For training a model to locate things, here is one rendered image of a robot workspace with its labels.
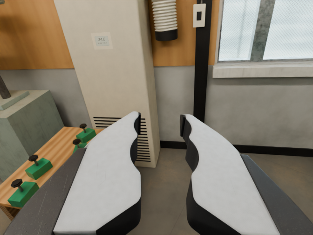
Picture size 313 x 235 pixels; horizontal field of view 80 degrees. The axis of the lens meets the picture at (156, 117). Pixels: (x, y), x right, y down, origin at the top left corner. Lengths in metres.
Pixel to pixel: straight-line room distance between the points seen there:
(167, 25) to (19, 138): 1.33
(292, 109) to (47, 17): 2.08
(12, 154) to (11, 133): 0.23
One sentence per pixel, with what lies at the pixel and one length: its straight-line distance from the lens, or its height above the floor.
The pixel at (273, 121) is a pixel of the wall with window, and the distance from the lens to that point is 1.88.
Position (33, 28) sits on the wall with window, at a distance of 1.97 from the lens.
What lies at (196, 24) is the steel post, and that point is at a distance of 1.39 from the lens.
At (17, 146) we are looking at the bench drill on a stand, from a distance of 1.80.
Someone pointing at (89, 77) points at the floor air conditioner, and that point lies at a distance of 1.47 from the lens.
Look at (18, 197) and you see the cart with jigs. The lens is 1.15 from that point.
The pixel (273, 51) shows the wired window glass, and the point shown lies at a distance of 1.70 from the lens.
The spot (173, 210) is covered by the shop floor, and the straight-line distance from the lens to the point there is 1.54.
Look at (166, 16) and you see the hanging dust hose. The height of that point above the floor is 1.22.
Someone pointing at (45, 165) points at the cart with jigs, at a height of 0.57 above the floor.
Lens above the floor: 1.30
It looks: 31 degrees down
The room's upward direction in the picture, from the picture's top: 5 degrees counter-clockwise
